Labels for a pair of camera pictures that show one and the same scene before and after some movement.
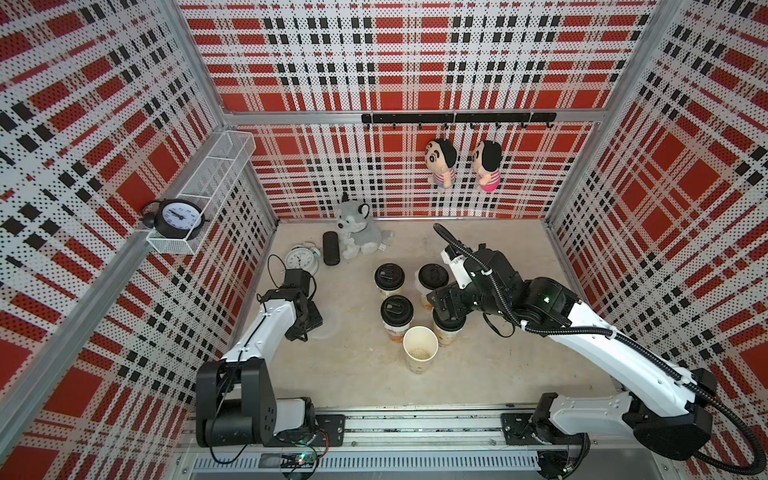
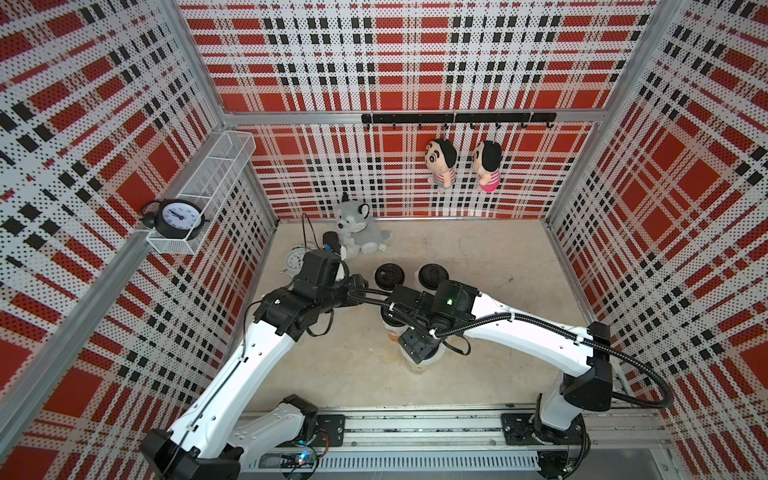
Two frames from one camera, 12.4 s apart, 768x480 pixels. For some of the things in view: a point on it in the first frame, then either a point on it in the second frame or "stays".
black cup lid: [433, 276] stays
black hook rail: [523, 118] stays
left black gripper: [316, 320] to [353, 285]
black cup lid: [389, 276] stays
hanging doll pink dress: [487, 157] stays
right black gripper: [454, 292] to [413, 346]
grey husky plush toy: [360, 234] stays
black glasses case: [331, 251] stays
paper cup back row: [330, 322] to [431, 358]
